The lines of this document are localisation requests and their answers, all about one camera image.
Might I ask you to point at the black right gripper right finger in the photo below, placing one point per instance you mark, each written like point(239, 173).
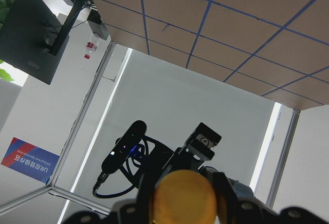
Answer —
point(232, 209)

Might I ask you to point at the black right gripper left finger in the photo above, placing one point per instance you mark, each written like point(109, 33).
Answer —
point(132, 210)

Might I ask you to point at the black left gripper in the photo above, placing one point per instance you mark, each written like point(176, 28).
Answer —
point(194, 153)

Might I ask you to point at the yellow push button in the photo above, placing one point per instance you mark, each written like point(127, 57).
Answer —
point(184, 196)

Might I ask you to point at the blue red sign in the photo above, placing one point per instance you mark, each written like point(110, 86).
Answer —
point(30, 160)

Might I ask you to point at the plastic water bottle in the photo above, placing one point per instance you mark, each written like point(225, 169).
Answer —
point(91, 45)

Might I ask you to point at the black monitor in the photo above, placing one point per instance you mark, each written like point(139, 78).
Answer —
point(32, 38)

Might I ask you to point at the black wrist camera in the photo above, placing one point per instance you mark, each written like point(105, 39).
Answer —
point(124, 147)

